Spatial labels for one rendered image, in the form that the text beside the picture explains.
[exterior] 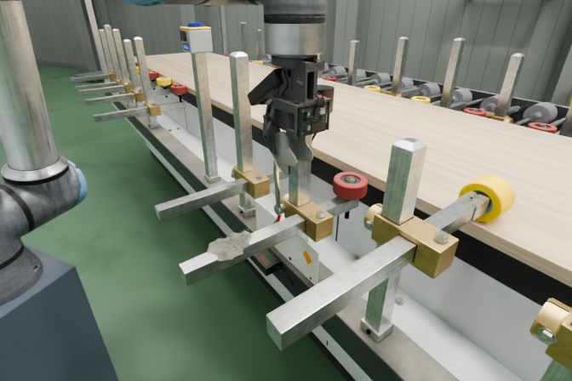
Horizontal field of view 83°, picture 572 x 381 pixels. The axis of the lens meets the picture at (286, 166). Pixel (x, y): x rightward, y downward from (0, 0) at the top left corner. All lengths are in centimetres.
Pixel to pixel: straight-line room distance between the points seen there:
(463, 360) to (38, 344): 106
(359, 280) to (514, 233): 37
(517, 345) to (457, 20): 457
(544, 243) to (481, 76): 454
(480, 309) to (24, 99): 112
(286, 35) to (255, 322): 134
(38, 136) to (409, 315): 102
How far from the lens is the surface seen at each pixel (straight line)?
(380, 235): 56
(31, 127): 103
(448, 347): 86
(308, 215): 70
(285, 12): 48
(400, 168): 49
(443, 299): 87
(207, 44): 105
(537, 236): 74
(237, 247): 62
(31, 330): 116
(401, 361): 70
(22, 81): 99
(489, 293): 79
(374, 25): 518
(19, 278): 112
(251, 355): 153
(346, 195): 75
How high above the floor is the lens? 127
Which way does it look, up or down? 26 degrees down
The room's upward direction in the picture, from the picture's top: straight up
